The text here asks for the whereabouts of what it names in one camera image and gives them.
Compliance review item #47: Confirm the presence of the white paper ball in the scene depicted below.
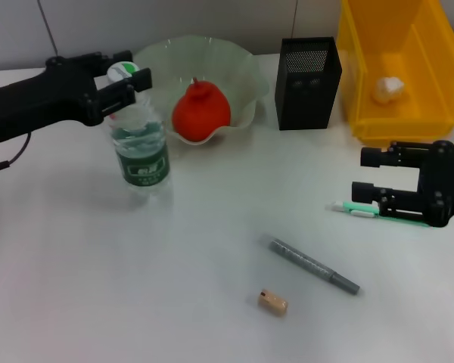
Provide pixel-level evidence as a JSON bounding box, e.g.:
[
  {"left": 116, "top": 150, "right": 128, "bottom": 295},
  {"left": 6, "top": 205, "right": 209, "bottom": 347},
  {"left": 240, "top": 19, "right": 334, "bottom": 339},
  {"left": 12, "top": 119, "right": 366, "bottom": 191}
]
[{"left": 370, "top": 76, "right": 407, "bottom": 105}]

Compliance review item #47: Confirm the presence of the black mesh pen holder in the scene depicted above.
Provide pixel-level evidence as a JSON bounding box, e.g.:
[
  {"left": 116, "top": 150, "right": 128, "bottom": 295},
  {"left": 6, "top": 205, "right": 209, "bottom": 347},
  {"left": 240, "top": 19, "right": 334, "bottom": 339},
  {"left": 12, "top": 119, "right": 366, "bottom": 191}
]
[{"left": 275, "top": 36, "right": 343, "bottom": 132}]

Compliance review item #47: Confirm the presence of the pale green glass fruit bowl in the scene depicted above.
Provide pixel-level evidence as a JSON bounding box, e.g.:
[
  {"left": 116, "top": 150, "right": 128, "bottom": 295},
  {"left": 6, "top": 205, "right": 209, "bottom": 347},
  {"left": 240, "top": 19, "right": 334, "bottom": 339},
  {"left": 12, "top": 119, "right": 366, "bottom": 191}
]
[{"left": 130, "top": 36, "right": 270, "bottom": 147}]

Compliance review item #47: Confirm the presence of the yellow plastic bin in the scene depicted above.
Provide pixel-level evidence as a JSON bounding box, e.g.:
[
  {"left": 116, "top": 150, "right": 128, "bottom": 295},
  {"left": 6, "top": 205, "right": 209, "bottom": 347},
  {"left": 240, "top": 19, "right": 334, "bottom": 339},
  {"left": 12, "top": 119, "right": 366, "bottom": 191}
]
[{"left": 336, "top": 0, "right": 454, "bottom": 147}]

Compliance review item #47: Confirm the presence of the red-orange orange fruit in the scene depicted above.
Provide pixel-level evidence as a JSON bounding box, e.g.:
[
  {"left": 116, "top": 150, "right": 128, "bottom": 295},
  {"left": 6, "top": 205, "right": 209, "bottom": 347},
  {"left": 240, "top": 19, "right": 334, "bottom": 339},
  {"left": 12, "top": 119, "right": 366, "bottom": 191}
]
[{"left": 172, "top": 76, "right": 232, "bottom": 144}]

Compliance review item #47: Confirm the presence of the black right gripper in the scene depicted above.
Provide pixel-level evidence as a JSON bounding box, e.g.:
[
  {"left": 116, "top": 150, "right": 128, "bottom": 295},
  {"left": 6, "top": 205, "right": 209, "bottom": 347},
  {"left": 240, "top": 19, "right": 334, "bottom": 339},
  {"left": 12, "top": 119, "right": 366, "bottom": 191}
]
[{"left": 350, "top": 139, "right": 454, "bottom": 228}]

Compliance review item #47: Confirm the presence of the small beige cork piece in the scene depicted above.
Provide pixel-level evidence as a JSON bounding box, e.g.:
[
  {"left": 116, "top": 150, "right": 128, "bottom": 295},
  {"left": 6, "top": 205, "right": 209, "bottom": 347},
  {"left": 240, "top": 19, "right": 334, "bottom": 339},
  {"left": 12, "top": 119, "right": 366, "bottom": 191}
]
[{"left": 257, "top": 289, "right": 289, "bottom": 315}]

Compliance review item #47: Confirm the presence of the clear green-label water bottle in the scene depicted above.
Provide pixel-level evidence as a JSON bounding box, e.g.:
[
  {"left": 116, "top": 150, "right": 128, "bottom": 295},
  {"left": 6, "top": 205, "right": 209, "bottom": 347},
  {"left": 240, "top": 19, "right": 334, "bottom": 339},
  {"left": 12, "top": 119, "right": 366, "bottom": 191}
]
[{"left": 106, "top": 62, "right": 174, "bottom": 207}]

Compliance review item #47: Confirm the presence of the green white pen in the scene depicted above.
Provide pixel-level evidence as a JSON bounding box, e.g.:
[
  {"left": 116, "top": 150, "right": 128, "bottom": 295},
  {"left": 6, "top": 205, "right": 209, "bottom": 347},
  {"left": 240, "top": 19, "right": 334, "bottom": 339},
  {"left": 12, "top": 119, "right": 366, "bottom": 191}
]
[{"left": 325, "top": 200, "right": 436, "bottom": 228}]

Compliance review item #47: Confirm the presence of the grey marker pen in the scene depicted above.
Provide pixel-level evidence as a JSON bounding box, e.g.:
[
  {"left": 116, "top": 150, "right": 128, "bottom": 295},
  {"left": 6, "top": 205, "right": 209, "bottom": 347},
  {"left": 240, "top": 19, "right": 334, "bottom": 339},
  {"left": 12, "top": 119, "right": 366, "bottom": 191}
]
[{"left": 259, "top": 233, "right": 361, "bottom": 296}]

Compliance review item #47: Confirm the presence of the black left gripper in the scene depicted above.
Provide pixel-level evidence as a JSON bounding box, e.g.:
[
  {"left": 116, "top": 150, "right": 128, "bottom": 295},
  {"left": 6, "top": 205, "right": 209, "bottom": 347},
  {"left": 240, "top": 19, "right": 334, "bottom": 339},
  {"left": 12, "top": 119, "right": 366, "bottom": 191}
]
[{"left": 0, "top": 49, "right": 154, "bottom": 144}]

